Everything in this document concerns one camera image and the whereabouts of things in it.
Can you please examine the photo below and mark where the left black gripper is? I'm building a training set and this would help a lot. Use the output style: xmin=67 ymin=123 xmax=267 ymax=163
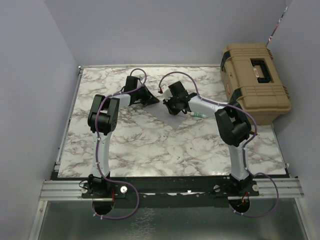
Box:
xmin=133 ymin=85 xmax=158 ymax=107

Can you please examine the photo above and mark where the grey envelope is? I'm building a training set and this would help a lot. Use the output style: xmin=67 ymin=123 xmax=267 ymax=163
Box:
xmin=144 ymin=102 xmax=187 ymax=129

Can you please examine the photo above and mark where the green white glue stick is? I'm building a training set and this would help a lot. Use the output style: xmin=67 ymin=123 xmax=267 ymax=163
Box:
xmin=190 ymin=112 xmax=207 ymax=118

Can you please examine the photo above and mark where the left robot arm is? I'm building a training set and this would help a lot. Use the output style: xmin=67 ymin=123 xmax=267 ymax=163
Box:
xmin=86 ymin=76 xmax=160 ymax=198

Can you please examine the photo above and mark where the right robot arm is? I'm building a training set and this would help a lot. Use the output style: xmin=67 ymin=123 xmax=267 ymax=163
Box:
xmin=159 ymin=81 xmax=252 ymax=196

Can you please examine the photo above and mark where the tan plastic tool case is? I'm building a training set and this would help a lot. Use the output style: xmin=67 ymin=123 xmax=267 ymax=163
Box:
xmin=220 ymin=43 xmax=292 ymax=126

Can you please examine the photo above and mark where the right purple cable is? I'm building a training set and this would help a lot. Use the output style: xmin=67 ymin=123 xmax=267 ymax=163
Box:
xmin=158 ymin=71 xmax=280 ymax=218

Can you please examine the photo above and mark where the purple cable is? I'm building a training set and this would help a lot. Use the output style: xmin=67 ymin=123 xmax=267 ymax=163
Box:
xmin=96 ymin=67 xmax=148 ymax=221
xmin=158 ymin=71 xmax=280 ymax=218

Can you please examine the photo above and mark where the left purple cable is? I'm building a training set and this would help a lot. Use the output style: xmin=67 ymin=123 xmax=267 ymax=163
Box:
xmin=96 ymin=67 xmax=148 ymax=221

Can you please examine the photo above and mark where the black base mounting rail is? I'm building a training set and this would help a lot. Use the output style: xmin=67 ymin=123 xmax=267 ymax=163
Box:
xmin=81 ymin=175 xmax=259 ymax=209

